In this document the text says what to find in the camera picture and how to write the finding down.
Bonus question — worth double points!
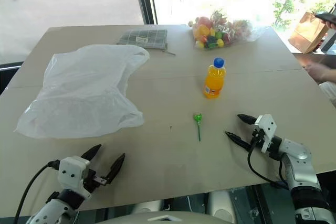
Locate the white rounded robot leg cover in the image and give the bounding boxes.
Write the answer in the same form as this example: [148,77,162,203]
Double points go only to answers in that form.
[206,190,238,223]

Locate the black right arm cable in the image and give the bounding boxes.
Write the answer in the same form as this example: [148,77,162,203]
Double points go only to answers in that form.
[246,138,290,186]

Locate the clear bag of toy fruits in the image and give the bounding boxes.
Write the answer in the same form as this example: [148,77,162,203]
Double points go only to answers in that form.
[188,9,269,50]

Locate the white translucent plastic bag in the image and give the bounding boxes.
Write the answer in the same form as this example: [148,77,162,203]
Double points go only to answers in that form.
[14,44,151,140]

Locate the green wrapped lollipop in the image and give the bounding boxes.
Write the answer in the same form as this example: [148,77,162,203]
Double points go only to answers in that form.
[193,112,203,142]

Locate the orange juice bottle blue cap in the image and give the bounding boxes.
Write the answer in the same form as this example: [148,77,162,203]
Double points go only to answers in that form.
[202,57,227,100]

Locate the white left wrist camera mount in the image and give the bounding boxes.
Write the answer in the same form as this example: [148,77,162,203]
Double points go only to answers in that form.
[58,156,91,199]

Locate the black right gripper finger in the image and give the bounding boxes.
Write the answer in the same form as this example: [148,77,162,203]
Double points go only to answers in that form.
[236,113,258,125]
[224,131,253,152]

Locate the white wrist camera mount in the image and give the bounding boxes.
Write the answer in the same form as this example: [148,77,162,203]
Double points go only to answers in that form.
[58,156,91,199]
[254,113,278,154]

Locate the person's bare hand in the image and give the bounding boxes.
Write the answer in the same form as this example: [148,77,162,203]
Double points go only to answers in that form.
[305,62,336,83]

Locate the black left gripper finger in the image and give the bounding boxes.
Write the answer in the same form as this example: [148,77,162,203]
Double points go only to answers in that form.
[104,153,126,185]
[80,144,102,162]

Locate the brown paper bag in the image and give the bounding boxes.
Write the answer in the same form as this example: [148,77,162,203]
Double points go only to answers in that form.
[288,11,330,55]

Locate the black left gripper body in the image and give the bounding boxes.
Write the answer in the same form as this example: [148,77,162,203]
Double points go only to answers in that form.
[82,161,111,194]

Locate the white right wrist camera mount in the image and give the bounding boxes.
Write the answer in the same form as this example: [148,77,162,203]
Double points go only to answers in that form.
[254,113,278,154]

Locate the light grey robot torso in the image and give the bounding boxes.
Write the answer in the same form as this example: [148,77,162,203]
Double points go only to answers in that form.
[94,210,229,224]

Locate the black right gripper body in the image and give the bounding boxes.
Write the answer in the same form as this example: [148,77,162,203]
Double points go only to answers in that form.
[249,126,266,153]

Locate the person's white clothing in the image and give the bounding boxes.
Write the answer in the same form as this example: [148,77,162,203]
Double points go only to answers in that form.
[318,80,336,107]

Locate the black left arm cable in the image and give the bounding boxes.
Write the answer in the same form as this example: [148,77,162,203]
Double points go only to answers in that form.
[13,159,61,224]

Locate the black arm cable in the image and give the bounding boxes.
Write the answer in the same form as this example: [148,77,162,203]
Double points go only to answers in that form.
[246,138,290,186]
[13,159,61,224]

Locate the grey checked fabric pouch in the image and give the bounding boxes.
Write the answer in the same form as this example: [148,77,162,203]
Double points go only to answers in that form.
[116,29,176,57]

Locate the black smartphone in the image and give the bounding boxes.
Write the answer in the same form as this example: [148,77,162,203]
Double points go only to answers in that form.
[314,11,336,25]

